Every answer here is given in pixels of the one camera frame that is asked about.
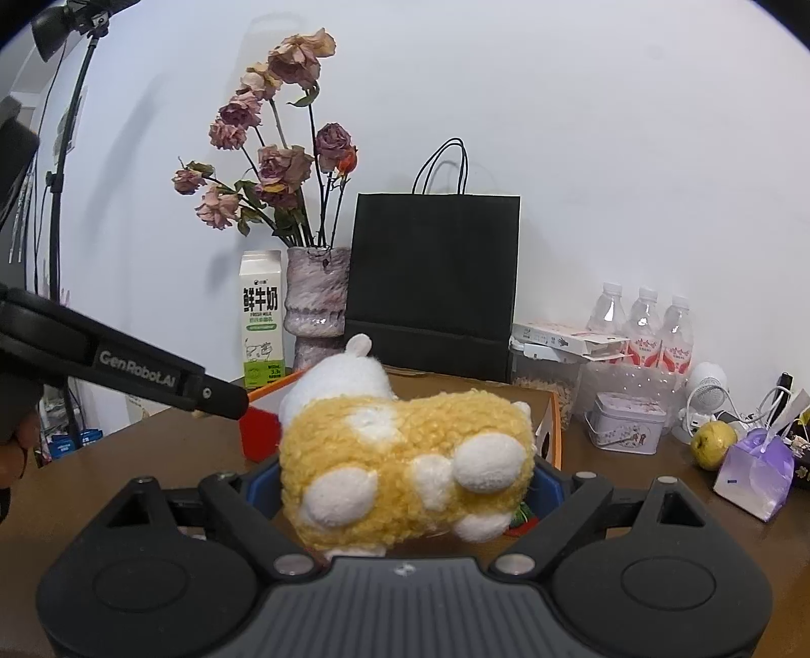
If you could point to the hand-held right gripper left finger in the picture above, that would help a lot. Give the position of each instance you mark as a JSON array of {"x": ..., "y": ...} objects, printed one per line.
[{"x": 262, "y": 493}]

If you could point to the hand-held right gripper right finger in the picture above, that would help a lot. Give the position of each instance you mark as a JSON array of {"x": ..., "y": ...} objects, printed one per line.
[{"x": 545, "y": 493}]

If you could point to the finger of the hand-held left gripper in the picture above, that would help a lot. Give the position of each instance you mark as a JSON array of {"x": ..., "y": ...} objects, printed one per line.
[{"x": 218, "y": 395}]

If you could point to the red cardboard box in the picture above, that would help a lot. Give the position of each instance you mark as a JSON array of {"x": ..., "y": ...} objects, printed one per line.
[{"x": 259, "y": 436}]

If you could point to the yellow white plush toy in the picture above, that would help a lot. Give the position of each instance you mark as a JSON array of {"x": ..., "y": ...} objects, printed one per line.
[{"x": 392, "y": 455}]

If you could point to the person's left hand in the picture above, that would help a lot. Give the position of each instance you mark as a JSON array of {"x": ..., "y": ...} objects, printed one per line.
[{"x": 19, "y": 452}]

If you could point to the white green milk carton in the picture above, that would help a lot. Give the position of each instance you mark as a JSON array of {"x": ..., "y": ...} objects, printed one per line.
[{"x": 261, "y": 322}]

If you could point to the clear plastic food container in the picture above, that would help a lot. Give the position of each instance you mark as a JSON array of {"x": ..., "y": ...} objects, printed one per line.
[{"x": 547, "y": 389}]

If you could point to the printed tin box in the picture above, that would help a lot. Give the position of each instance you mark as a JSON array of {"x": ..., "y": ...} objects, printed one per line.
[{"x": 626, "y": 424}]

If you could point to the purple ceramic vase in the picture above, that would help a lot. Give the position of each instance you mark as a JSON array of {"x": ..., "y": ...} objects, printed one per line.
[{"x": 315, "y": 303}]

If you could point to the white flat carton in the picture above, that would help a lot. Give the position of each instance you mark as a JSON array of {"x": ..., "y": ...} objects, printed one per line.
[{"x": 563, "y": 338}]

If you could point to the yellow-green apple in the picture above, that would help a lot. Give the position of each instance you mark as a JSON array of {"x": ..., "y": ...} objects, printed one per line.
[{"x": 714, "y": 445}]

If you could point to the small white fan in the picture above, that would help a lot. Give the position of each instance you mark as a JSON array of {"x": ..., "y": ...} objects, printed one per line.
[{"x": 703, "y": 395}]

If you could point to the clear water bottle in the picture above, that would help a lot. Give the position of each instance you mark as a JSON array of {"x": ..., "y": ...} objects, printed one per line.
[
  {"x": 607, "y": 310},
  {"x": 676, "y": 335},
  {"x": 644, "y": 329}
]

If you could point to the purple tissue pack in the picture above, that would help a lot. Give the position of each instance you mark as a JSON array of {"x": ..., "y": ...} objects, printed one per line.
[{"x": 756, "y": 474}]

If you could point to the black light stand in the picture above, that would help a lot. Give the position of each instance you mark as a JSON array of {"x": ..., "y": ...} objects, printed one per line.
[{"x": 69, "y": 126}]

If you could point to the black paper bag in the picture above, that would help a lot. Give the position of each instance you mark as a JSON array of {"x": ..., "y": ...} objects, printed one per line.
[{"x": 433, "y": 278}]

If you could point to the dried rose bouquet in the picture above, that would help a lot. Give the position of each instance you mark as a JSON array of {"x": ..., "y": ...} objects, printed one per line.
[{"x": 278, "y": 158}]

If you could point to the dark brown gift box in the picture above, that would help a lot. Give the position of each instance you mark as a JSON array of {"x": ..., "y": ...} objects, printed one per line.
[{"x": 800, "y": 462}]

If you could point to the small black box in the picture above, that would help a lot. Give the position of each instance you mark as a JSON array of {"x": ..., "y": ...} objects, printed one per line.
[{"x": 784, "y": 387}]

